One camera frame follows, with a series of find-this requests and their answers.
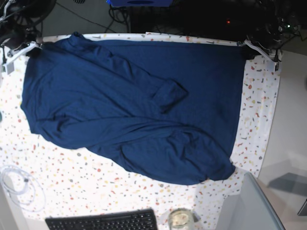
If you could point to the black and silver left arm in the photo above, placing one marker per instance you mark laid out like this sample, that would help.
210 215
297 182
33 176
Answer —
275 24

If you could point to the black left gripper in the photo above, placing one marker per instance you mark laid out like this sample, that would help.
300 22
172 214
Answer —
261 39

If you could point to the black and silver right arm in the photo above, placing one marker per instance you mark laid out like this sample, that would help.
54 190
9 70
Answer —
17 26

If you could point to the terrazzo pattern table cloth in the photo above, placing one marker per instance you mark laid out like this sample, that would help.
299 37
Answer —
79 183

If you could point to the clear glass jar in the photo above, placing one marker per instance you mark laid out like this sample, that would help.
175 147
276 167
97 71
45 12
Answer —
181 219

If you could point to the navy blue t-shirt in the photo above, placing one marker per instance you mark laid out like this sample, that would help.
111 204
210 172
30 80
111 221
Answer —
166 110

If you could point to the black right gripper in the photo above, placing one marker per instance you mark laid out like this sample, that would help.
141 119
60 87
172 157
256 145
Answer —
15 40

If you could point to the black computer keyboard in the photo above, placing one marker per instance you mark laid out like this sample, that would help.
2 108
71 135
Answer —
133 220

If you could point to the grey monitor back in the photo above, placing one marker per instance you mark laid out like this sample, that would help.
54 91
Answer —
249 210

